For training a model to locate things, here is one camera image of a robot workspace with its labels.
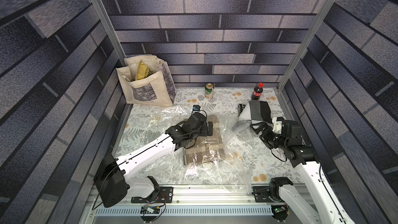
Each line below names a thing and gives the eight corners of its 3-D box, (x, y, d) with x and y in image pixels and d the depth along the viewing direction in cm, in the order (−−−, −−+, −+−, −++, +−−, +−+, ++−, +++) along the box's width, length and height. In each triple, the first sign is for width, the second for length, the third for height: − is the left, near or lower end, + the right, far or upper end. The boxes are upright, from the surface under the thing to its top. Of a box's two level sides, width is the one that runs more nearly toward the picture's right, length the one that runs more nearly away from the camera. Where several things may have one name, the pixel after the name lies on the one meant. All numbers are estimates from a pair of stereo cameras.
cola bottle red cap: (251, 101, 114) (257, 89, 104) (250, 95, 119) (254, 82, 108) (259, 101, 114) (264, 89, 104) (257, 95, 119) (262, 82, 108)
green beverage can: (205, 99, 114) (205, 89, 106) (204, 93, 118) (205, 83, 110) (212, 99, 114) (213, 89, 106) (212, 93, 118) (213, 83, 110)
